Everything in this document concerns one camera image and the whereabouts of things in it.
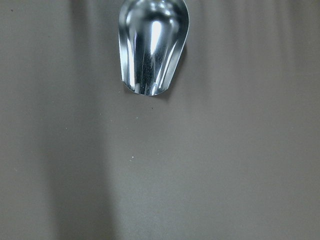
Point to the metal scoop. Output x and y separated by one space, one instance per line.
152 36

